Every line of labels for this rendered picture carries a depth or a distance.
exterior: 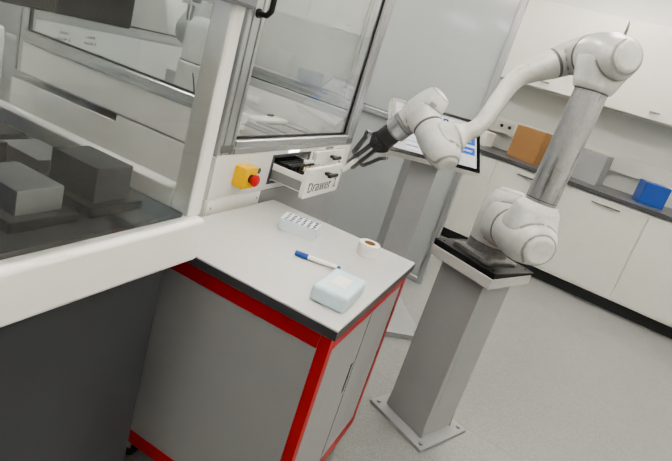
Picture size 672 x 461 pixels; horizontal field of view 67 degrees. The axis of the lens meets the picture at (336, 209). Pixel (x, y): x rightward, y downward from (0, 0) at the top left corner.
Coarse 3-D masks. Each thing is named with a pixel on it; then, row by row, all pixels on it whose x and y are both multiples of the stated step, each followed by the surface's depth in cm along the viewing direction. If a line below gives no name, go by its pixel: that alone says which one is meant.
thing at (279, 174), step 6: (276, 168) 182; (282, 168) 181; (276, 174) 182; (282, 174) 181; (288, 174) 180; (294, 174) 179; (300, 174) 179; (276, 180) 183; (282, 180) 182; (288, 180) 180; (294, 180) 179; (300, 180) 179; (288, 186) 181; (294, 186) 180; (300, 186) 179
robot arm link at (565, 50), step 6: (582, 36) 161; (564, 42) 167; (570, 42) 163; (576, 42) 160; (552, 48) 167; (558, 48) 165; (564, 48) 164; (570, 48) 161; (564, 54) 163; (570, 54) 161; (564, 60) 163; (570, 60) 162; (564, 66) 164; (570, 66) 163; (564, 72) 166; (570, 72) 165
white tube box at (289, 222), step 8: (288, 216) 165; (296, 216) 167; (280, 224) 160; (288, 224) 160; (296, 224) 159; (304, 224) 161; (312, 224) 163; (320, 224) 166; (296, 232) 160; (304, 232) 159; (312, 232) 159; (312, 240) 159
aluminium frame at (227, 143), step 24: (264, 0) 142; (384, 0) 216; (384, 24) 222; (240, 48) 141; (240, 72) 145; (240, 96) 149; (360, 96) 229; (240, 120) 154; (216, 144) 150; (240, 144) 158; (264, 144) 171; (288, 144) 187; (312, 144) 204; (336, 144) 225
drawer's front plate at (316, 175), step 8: (312, 168) 178; (320, 168) 182; (328, 168) 188; (336, 168) 195; (304, 176) 176; (312, 176) 178; (320, 176) 185; (304, 184) 176; (328, 184) 194; (336, 184) 202; (304, 192) 178; (312, 192) 184; (320, 192) 190
